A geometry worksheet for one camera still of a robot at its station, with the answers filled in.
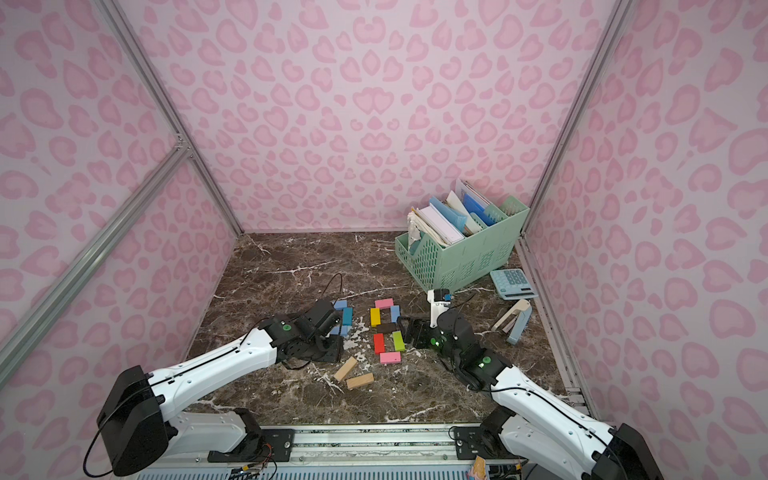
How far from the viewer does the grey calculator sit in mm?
1001

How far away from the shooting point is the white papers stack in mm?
839

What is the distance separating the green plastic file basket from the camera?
0.85 meters

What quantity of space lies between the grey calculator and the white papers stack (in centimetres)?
30
